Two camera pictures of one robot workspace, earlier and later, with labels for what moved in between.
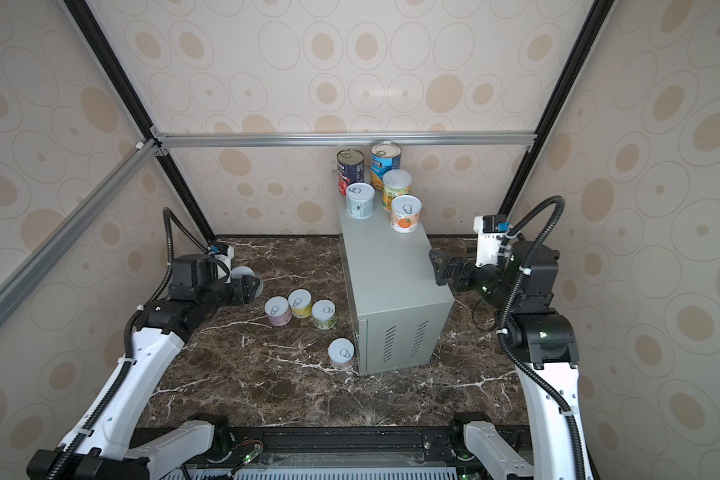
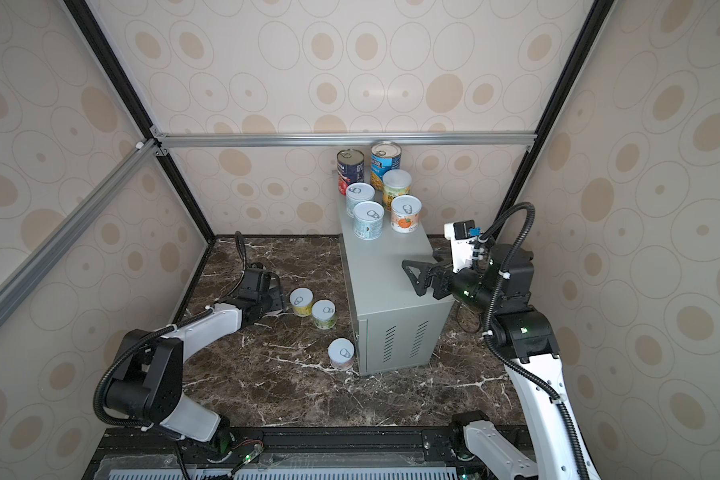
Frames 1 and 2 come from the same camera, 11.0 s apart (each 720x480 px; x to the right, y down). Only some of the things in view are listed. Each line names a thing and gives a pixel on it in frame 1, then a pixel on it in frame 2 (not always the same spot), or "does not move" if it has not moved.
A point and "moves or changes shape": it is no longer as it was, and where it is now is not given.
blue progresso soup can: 384,156 does not move
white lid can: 240,271 moves or changes shape
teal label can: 359,200 does not move
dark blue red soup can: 350,164 does not move
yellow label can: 395,182 does not move
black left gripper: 244,288 -> 276,295
